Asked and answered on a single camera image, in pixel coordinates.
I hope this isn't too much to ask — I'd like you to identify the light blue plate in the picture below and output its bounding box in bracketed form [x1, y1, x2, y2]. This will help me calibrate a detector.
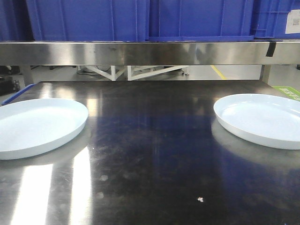
[0, 98, 89, 160]
[213, 94, 300, 150]

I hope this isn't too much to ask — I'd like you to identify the blue plastic crate centre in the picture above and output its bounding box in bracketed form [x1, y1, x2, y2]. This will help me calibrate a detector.
[149, 0, 254, 42]

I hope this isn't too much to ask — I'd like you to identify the blue plastic crate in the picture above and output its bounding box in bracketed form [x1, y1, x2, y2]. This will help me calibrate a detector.
[250, 0, 300, 39]
[26, 0, 150, 42]
[149, 0, 254, 42]

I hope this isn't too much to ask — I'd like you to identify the blue table edge strip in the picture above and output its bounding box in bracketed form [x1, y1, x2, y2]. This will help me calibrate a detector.
[1, 84, 35, 106]

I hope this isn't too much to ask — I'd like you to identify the black tape strip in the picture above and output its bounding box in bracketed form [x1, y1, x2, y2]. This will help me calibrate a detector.
[265, 41, 277, 57]

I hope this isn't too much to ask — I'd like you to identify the blue plastic crate left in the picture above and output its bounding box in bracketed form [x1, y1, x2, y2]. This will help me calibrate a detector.
[26, 0, 150, 42]

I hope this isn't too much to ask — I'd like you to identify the blue plastic crate right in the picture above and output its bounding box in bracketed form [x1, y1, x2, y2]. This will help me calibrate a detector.
[250, 0, 300, 39]

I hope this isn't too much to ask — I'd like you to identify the white paper label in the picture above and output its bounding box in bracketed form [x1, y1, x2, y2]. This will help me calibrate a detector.
[285, 9, 300, 34]

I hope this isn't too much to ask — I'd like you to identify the white metal frame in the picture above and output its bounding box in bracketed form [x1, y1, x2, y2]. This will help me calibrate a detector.
[76, 65, 188, 81]

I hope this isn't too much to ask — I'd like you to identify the steel shelf post right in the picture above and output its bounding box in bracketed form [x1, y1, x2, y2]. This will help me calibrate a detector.
[259, 65, 271, 84]

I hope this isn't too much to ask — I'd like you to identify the steel shelf post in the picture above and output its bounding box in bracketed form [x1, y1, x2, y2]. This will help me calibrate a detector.
[259, 65, 271, 84]
[19, 66, 34, 86]

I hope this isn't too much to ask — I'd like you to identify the steel shelf post left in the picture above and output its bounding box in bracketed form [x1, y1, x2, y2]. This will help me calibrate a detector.
[19, 66, 34, 86]

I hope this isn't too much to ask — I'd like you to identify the stainless steel shelf rail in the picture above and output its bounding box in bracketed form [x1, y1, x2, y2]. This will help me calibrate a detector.
[0, 40, 300, 66]

